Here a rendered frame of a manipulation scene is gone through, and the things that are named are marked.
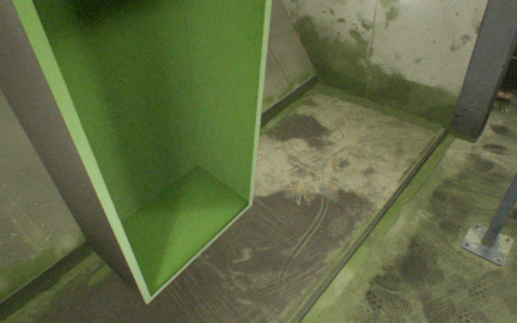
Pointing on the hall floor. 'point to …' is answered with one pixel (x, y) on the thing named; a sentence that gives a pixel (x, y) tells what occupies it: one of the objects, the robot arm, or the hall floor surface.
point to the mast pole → (508, 202)
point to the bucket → (515, 76)
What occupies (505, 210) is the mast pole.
